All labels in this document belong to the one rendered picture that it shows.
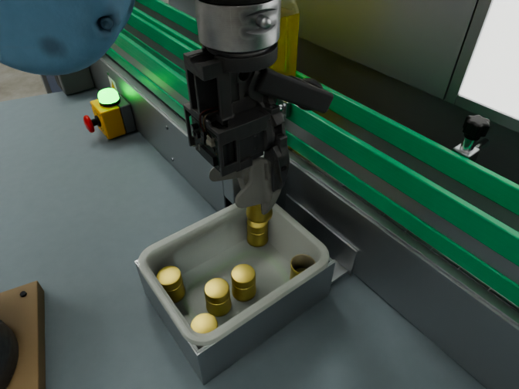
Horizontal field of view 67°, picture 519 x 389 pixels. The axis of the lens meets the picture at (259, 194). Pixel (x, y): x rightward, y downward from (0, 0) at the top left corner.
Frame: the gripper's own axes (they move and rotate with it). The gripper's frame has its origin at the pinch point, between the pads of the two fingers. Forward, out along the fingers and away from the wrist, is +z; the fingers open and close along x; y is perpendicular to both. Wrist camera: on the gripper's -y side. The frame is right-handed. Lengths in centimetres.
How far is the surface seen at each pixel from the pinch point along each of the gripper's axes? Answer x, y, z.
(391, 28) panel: -6.8, -29.5, -13.0
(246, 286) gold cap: 3.9, 5.1, 11.4
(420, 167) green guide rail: 8.8, -21.3, -0.2
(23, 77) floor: -288, 3, 91
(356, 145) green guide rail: 3.3, -13.5, -4.0
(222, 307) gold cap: 3.9, 9.2, 12.8
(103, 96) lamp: -52, 4, 7
